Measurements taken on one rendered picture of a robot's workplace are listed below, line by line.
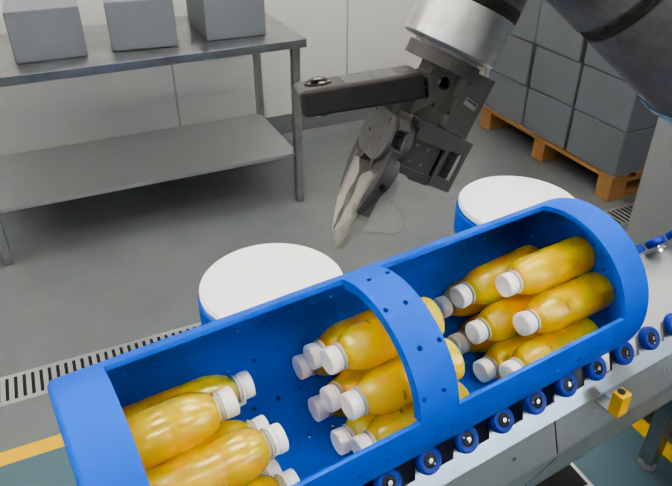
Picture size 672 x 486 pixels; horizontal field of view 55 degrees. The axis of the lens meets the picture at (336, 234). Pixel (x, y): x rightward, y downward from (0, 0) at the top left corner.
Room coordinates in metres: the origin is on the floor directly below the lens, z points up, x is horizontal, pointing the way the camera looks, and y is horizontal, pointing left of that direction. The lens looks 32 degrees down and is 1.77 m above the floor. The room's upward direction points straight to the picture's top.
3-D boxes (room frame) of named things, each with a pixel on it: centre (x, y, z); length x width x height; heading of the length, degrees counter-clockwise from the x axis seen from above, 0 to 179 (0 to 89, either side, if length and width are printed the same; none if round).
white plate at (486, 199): (1.30, -0.42, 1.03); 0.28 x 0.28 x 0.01
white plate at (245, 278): (0.99, 0.12, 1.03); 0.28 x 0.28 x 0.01
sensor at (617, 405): (0.82, -0.48, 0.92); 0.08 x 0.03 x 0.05; 31
